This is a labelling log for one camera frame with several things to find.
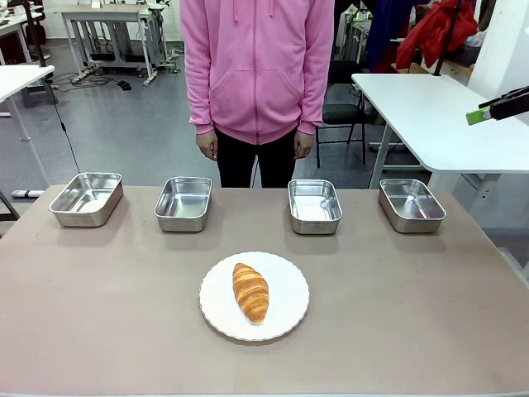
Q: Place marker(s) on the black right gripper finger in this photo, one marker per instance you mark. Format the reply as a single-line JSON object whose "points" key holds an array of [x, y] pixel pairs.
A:
{"points": [[510, 96], [508, 108]]}

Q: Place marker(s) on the person's right forearm pink sleeve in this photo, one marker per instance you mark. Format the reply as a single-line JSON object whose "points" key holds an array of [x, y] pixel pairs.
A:
{"points": [[199, 97]]}

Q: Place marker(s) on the person's left forearm pink sleeve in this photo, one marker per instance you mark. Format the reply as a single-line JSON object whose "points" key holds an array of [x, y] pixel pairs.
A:
{"points": [[312, 99]]}

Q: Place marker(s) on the steel rectangular container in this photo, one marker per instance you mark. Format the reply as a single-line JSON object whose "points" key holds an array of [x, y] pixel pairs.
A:
{"points": [[411, 204], [84, 200], [184, 202], [315, 205]]}

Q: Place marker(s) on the golden croissant bread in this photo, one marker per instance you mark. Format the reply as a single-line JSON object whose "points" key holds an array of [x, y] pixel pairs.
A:
{"points": [[250, 293]]}

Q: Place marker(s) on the person's left hand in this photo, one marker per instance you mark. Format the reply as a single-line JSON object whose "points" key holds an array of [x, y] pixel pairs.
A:
{"points": [[303, 145]]}

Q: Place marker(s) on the person's right hand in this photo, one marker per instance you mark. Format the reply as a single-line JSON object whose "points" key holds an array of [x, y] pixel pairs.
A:
{"points": [[207, 145]]}

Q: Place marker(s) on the grey storage bin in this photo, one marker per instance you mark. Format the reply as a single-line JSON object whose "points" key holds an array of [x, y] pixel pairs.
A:
{"points": [[469, 54]]}

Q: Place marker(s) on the large white desk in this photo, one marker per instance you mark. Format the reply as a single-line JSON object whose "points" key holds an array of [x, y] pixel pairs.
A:
{"points": [[438, 120]]}

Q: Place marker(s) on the red jacket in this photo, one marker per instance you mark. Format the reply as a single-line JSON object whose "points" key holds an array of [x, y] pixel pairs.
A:
{"points": [[438, 29]]}

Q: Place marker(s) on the dark blue cloth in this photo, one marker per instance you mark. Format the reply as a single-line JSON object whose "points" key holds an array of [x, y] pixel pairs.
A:
{"points": [[384, 33]]}

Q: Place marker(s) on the black folding chair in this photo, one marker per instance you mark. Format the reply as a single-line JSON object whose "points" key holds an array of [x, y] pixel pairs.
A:
{"points": [[343, 111]]}

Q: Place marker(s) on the pink zip hoodie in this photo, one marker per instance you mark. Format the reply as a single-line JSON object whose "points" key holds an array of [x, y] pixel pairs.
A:
{"points": [[256, 66]]}

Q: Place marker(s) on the black trousers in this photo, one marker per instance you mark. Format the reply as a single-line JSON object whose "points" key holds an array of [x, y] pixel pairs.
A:
{"points": [[252, 165]]}

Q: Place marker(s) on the white scalloped plate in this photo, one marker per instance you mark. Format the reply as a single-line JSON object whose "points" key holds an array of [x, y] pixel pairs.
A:
{"points": [[285, 289]]}

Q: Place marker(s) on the black foot pedal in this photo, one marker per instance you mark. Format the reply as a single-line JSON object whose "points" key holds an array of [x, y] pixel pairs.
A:
{"points": [[124, 84]]}

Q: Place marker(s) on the grey workbench table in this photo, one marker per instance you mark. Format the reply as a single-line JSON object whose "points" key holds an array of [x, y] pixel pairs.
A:
{"points": [[111, 25]]}

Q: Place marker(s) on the white power strip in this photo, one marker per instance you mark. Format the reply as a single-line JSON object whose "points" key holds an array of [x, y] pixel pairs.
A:
{"points": [[27, 193]]}

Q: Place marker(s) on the white side table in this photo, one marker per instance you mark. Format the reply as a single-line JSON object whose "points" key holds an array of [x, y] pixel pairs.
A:
{"points": [[18, 80]]}

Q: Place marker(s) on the black camera stand pole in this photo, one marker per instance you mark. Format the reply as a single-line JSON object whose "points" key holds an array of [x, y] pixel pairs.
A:
{"points": [[448, 37]]}

